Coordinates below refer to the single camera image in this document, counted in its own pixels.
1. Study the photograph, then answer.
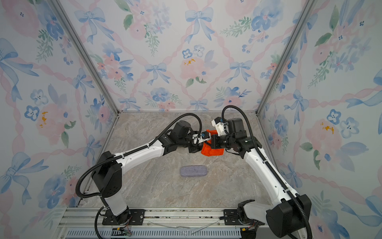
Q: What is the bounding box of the left black corrugated cable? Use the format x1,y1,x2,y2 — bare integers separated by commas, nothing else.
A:
75,113,203,199

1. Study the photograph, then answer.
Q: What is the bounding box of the corner aluminium post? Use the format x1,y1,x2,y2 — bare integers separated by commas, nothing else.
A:
47,0,120,114
259,0,317,114

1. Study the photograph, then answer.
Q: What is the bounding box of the right corner aluminium post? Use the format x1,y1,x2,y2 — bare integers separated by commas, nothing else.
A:
259,0,317,114

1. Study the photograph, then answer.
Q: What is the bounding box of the right black corrugated cable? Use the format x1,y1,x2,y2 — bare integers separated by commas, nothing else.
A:
221,105,313,239

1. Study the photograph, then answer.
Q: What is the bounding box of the orange cleaning cloth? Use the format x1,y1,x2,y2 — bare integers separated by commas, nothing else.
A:
200,129,225,157

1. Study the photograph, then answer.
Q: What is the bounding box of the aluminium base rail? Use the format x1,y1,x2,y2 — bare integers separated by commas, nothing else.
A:
50,207,299,239

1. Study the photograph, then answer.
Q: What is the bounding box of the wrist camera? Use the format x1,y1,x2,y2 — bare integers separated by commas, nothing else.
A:
192,131,211,145
211,117,229,136

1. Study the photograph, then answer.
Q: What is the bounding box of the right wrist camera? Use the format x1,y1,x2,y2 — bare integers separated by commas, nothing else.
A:
211,117,229,136

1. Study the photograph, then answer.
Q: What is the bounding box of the purple fabric eyeglass case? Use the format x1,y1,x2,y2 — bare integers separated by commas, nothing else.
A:
180,165,208,177

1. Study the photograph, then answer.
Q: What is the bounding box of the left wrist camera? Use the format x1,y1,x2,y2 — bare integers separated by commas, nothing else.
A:
192,131,211,145

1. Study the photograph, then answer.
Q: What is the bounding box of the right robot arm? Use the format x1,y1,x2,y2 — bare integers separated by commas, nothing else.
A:
211,117,313,239

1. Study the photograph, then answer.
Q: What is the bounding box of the black corrugated cable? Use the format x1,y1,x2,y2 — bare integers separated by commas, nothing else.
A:
75,113,203,199
221,105,313,239

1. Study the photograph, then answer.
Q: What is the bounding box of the left corner aluminium post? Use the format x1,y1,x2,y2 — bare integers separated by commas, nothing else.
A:
47,0,120,114

